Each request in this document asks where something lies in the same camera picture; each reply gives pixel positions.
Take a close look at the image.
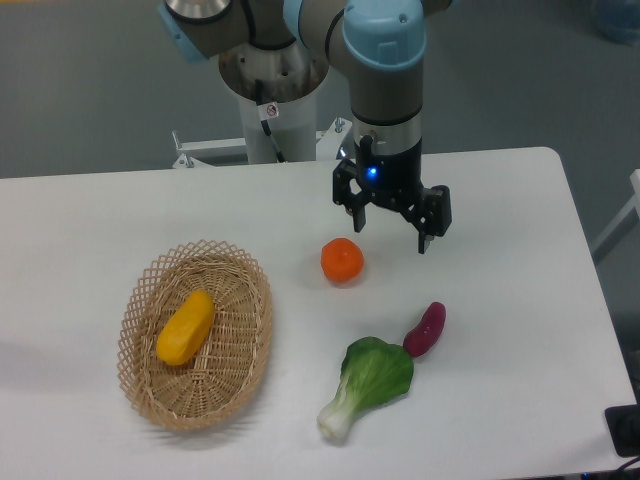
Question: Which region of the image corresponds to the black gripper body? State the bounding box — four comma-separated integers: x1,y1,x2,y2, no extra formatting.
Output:
350,135,424,211

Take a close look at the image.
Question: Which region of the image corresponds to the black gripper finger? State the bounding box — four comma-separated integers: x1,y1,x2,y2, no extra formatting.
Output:
332,159,373,233
399,185,452,254

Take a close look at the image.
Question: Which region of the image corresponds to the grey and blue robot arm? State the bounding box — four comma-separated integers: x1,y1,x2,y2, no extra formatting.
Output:
157,1,452,250

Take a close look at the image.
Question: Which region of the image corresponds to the yellow mango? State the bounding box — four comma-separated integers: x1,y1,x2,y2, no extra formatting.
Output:
156,290,215,366

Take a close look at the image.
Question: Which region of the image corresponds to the woven wicker basket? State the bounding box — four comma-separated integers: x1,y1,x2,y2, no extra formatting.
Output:
117,240,273,430

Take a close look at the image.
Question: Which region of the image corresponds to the orange tangerine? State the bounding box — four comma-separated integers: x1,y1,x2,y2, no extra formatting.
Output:
320,238,365,283

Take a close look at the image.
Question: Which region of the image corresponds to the purple sweet potato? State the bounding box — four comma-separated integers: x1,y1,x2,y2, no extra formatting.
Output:
403,302,446,358

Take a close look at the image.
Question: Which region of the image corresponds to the green bok choy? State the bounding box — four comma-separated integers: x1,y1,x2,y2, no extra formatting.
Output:
316,336,414,443

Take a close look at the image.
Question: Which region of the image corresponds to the blue object top right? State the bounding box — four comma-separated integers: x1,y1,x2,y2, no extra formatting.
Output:
590,0,639,46

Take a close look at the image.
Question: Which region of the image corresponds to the black device at table edge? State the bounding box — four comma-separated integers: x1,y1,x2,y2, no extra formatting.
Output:
604,404,639,457

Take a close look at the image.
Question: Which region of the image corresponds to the white metal base bracket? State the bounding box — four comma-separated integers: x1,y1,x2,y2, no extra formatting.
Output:
171,117,353,169

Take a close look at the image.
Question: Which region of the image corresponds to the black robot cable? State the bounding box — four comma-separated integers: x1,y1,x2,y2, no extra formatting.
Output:
253,78,287,164

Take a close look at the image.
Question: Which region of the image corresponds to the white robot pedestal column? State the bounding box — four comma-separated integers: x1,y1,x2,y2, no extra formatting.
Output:
218,41,329,164

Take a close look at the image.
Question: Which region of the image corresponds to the white frame at right edge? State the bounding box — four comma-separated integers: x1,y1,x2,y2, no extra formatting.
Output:
590,169,639,265

